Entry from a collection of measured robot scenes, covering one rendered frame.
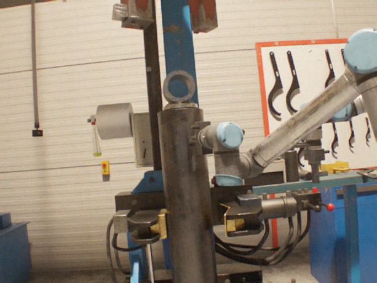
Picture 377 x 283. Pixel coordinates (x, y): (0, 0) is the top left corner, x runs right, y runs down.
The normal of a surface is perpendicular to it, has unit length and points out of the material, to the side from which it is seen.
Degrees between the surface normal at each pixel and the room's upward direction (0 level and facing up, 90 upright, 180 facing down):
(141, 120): 90
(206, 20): 90
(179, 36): 90
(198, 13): 90
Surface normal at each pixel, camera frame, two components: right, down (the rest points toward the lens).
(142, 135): 0.01, -0.02
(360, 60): -0.68, -0.08
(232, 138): 0.37, -0.15
